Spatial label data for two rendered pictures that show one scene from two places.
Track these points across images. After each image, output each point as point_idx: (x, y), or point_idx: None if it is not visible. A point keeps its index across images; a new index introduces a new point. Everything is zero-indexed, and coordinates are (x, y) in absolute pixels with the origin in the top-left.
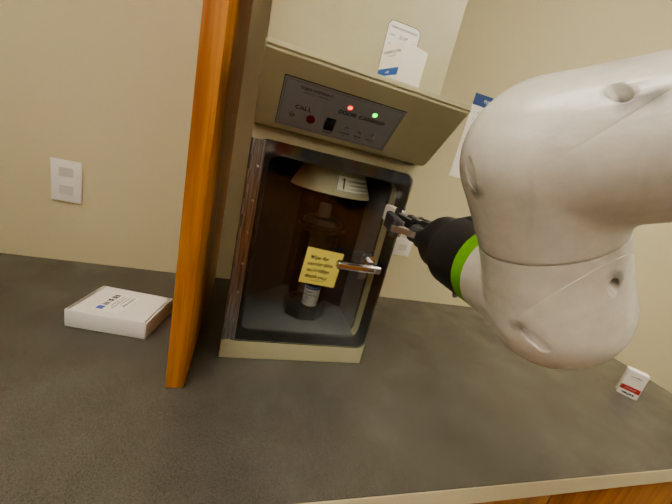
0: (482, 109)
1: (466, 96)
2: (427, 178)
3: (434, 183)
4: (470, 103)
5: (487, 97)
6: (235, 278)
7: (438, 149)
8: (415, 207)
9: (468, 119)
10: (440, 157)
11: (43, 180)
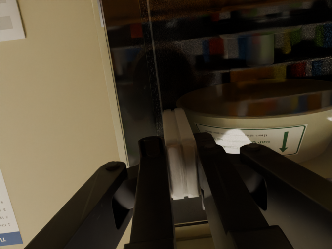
0: (1, 230)
1: (32, 234)
2: (23, 123)
3: (7, 121)
4: (22, 230)
5: (3, 244)
6: None
7: (31, 166)
8: (16, 74)
9: (12, 214)
10: (21, 157)
11: None
